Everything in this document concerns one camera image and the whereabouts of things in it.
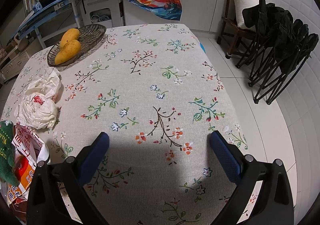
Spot red orange snack wrapper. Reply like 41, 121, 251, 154
7, 123, 49, 224

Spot green felt cloth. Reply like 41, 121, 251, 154
0, 120, 20, 187

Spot white tissue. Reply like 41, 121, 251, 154
24, 67, 61, 101

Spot floral tablecloth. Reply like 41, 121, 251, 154
0, 23, 261, 225

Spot yellow mango near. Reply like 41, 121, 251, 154
55, 40, 81, 65

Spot yellow mango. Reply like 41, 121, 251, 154
60, 28, 80, 48
55, 40, 81, 65

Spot yellow mango far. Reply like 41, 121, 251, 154
60, 28, 80, 48

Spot black folded chairs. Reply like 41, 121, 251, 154
236, 0, 319, 104

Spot white plastic stool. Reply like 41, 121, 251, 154
80, 0, 125, 28

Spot blue study desk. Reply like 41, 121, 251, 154
11, 0, 82, 49

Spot wooden chair with cushion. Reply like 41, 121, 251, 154
217, 0, 259, 59

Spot woven wire fruit basket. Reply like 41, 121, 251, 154
47, 24, 106, 67

